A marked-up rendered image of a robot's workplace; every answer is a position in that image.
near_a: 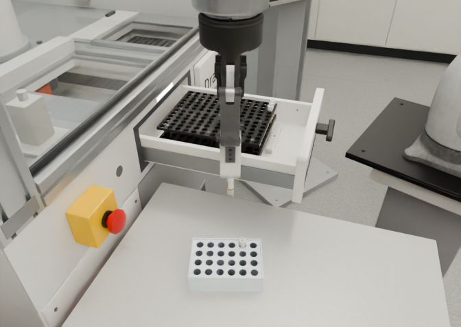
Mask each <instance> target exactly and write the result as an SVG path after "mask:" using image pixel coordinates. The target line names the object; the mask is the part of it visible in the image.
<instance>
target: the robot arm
mask: <svg viewBox="0 0 461 327"><path fill-rule="evenodd" d="M269 1H270V0H191V4H192V6H193V8H194V9H195V10H197V11H198V12H200V13H199V15H198V24H199V39H200V44H201V45H202V46H203V47H204V48H205V49H208V50H210V51H215V52H218V53H219V54H220V55H215V64H214V73H215V78H216V80H217V96H218V97H219V98H220V136H216V143H220V177H221V178H240V174H241V130H239V129H242V130H244V123H240V101H241V98H243V97H244V80H245V78H246V76H247V63H246V55H242V53H244V52H247V51H252V50H254V49H256V48H258V47H259V46H260V45H261V43H262V40H263V13H262V12H265V11H266V10H267V9H268V8H270V4H269ZM403 157H404V158H405V159H407V160H411V161H415V162H420V163H423V164H424V165H428V166H430V167H433V168H435V169H439V170H441V171H444V172H446V173H450V174H451V175H455V176H457V177H459V178H461V52H460V53H459V54H458V55H457V56H456V57H455V59H454V60H453V61H452V62H451V64H450V65H449V66H448V68H447V69H446V71H445V72H444V74H443V76H442V78H441V80H440V82H439V84H438V87H437V89H436V92H435V94H434V98H433V100H432V104H431V106H430V109H429V113H428V117H427V122H426V124H425V125H424V128H423V131H422V132H421V134H420V135H419V137H418V138H417V139H416V140H415V142H414V143H413V145H412V146H410V147H408V148H407V149H405V151H404V153H403Z"/></svg>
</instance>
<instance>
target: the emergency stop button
mask: <svg viewBox="0 0 461 327"><path fill-rule="evenodd" d="M106 224H107V226H108V231H109V232H110V233H112V234H118V233H119V232H121V231H122V230H123V228H124V226H125V224H126V214H125V212H124V210H121V209H116V210H114V211H113V212H112V213H111V214H109V216H108V218H107V220H106Z"/></svg>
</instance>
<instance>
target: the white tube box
mask: <svg viewBox="0 0 461 327"><path fill-rule="evenodd" d="M187 278H188V285H189V291H243V292H262V291H263V259H262V248H261V239H246V247H245V248H240V247H239V239H228V238H192V244H191V254H190V260H189V271H188V276H187Z"/></svg>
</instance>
